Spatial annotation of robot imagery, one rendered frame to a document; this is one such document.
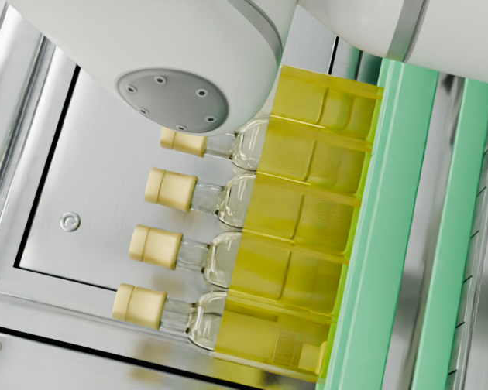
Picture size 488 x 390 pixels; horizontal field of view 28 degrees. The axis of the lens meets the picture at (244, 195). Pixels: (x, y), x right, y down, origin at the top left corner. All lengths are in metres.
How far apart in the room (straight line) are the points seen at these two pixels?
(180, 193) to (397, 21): 0.43
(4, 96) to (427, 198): 0.52
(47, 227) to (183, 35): 0.62
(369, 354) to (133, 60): 0.37
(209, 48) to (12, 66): 0.68
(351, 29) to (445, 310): 0.31
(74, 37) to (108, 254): 0.59
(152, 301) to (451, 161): 0.29
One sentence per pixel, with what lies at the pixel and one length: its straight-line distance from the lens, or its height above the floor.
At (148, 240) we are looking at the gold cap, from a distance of 0.89.
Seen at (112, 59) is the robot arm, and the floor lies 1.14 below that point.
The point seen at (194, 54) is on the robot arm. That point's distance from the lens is 0.46.
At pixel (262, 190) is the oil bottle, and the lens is 0.89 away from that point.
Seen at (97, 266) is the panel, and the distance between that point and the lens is 1.03.
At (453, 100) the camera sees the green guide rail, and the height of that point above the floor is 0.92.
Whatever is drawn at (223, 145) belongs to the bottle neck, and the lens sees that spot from 0.92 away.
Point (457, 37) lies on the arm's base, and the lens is 0.52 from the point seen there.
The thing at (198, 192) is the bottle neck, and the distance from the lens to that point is 0.91.
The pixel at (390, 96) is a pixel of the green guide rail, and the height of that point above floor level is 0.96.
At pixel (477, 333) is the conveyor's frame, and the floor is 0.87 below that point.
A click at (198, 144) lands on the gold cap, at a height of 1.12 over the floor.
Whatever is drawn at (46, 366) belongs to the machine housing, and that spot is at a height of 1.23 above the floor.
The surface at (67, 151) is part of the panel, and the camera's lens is 1.08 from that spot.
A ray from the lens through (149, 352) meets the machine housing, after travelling 1.04.
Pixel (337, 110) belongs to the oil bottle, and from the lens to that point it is 0.93.
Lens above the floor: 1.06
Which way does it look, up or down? 1 degrees up
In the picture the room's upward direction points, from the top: 77 degrees counter-clockwise
